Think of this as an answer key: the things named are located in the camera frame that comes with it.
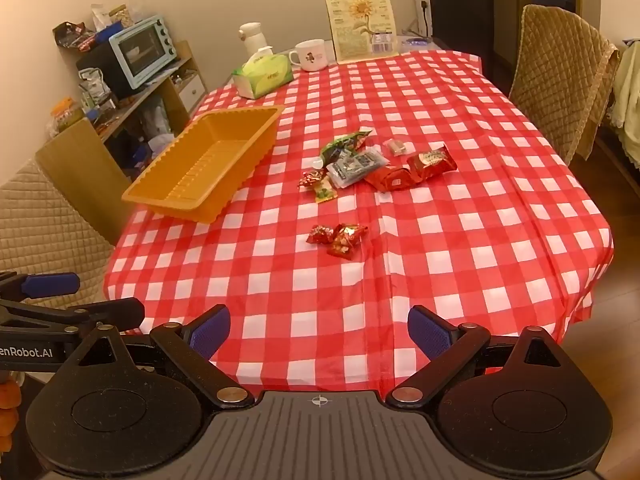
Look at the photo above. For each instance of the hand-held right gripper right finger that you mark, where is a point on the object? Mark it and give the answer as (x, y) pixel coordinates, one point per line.
(427, 332)

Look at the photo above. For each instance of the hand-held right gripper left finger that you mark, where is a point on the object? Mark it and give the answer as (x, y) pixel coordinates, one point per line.
(210, 331)

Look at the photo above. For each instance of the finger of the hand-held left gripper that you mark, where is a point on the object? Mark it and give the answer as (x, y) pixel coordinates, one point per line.
(50, 285)
(115, 310)

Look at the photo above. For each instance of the grey snack packet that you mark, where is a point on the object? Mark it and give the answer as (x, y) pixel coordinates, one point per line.
(352, 167)

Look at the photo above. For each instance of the orange plastic tray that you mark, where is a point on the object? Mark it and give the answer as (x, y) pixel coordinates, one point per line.
(215, 145)

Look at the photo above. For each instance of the clear-wrapped brown snack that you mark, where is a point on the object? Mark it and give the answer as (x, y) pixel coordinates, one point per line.
(397, 146)

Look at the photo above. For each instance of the green snack packet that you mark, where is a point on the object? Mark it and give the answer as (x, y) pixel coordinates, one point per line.
(340, 147)

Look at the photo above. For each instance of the person's left hand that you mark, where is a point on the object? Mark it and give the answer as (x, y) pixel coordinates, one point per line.
(6, 395)

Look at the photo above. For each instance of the chair with quilted cover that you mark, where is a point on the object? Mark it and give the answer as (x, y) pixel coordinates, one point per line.
(560, 75)
(40, 225)

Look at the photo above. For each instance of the red checkered tablecloth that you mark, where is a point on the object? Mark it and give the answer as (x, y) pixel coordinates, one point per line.
(450, 260)

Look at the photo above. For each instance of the small red candy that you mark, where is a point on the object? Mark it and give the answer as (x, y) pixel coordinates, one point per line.
(311, 179)
(320, 235)
(341, 249)
(352, 232)

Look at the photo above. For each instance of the wooden shelf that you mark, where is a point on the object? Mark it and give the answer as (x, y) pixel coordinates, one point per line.
(75, 160)

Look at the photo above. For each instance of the orange-lidded jar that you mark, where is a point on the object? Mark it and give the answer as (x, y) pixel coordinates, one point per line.
(65, 116)

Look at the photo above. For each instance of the red labelled snack packet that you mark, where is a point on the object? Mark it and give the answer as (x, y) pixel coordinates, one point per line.
(430, 162)

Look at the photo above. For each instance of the small green candy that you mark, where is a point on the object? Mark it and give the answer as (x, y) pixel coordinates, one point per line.
(325, 192)

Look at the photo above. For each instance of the white plastic bag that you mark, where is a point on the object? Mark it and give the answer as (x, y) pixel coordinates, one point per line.
(157, 125)

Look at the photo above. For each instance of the green and white bag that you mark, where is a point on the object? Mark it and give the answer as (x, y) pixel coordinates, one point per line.
(92, 87)

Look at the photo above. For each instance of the white drawer unit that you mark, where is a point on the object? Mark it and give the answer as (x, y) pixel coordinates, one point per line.
(190, 92)

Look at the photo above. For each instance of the light blue toaster oven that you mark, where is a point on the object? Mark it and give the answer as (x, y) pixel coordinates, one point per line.
(140, 52)

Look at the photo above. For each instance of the black and red snack bag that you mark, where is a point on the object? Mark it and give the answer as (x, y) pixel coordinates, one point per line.
(72, 36)

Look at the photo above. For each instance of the blue box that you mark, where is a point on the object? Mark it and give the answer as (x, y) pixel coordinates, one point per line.
(107, 34)

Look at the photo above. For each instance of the green tissue box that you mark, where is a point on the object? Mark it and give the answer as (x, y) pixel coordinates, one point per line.
(265, 75)

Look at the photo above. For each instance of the clear plastic packet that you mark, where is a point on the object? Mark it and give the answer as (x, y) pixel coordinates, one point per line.
(412, 44)

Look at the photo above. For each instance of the white mug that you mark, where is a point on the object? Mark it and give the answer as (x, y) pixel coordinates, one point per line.
(312, 55)

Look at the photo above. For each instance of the white kettle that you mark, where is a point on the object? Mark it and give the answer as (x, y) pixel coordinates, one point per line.
(250, 35)

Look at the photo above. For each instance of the light green cloth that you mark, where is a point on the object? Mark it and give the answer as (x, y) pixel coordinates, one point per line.
(627, 90)

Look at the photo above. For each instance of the sunflower seed bag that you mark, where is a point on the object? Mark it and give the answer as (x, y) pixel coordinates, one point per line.
(360, 25)

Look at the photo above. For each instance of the black cabinet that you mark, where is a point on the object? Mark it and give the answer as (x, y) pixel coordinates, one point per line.
(460, 10)

